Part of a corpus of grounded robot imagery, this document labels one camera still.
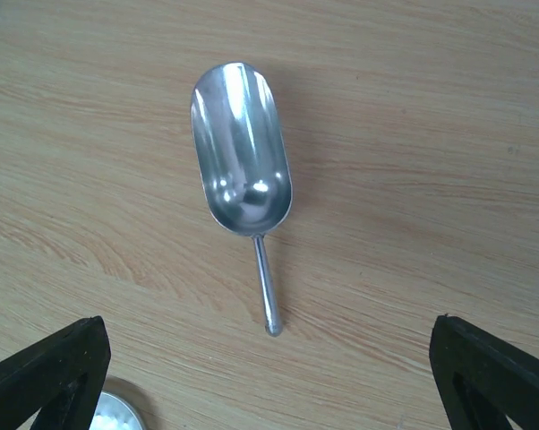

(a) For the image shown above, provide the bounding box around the silver metal scoop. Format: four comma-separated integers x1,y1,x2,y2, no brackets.
190,62,293,337

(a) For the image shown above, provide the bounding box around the silver metal jar lid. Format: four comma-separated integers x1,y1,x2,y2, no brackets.
89,391,145,430

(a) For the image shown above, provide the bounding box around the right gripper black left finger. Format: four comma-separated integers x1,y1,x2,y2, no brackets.
0,316,111,429

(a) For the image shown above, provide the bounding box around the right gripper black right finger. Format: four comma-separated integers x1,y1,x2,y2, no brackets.
429,314,539,429

